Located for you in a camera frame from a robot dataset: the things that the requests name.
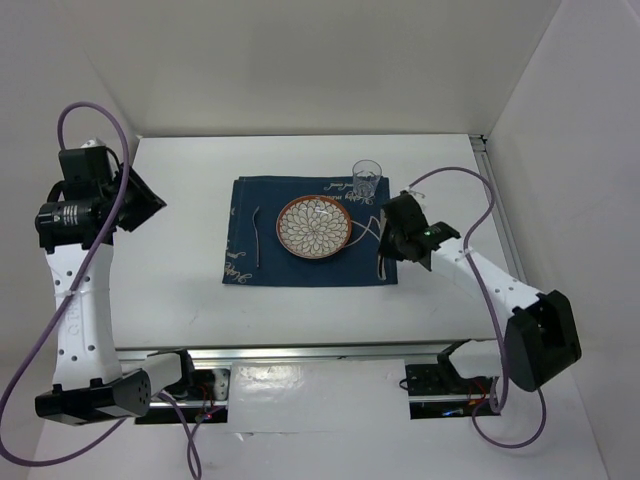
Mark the silver fork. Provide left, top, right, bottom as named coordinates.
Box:
left=252, top=206, right=261, bottom=269

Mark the blue fish placemat cloth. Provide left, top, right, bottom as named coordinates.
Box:
left=222, top=176, right=398, bottom=287

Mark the silver table knife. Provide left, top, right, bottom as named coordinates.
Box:
left=377, top=210, right=387, bottom=281

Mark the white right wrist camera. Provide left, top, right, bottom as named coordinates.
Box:
left=400, top=186, right=426, bottom=211

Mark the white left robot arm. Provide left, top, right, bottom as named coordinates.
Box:
left=35, top=141, right=198, bottom=425

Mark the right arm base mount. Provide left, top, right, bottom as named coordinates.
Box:
left=398, top=364, right=495, bottom=420

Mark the floral ceramic plate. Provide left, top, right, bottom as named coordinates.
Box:
left=276, top=195, right=352, bottom=260

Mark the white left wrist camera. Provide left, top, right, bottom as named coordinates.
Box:
left=81, top=137, right=106, bottom=149

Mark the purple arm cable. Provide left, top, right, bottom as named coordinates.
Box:
left=407, top=167, right=547, bottom=447
left=0, top=102, right=204, bottom=480

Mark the aluminium rail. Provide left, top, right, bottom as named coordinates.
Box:
left=469, top=135, right=528, bottom=283
left=114, top=339, right=501, bottom=364

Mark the aluminium right side rail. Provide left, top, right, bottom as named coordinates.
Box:
left=469, top=135, right=528, bottom=283

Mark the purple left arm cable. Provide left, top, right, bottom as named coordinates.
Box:
left=0, top=102, right=204, bottom=480

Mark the clear plastic cup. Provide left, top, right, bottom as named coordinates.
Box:
left=352, top=159, right=382, bottom=199

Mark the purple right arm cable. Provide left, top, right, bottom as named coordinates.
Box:
left=407, top=167, right=547, bottom=447

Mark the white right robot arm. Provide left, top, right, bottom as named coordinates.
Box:
left=378, top=192, right=582, bottom=392

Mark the aluminium front rail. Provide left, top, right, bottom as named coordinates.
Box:
left=114, top=339, right=501, bottom=364

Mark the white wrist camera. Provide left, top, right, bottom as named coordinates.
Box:
left=400, top=186, right=426, bottom=211
left=81, top=137, right=106, bottom=149

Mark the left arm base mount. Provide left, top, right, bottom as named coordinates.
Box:
left=135, top=367, right=231, bottom=426

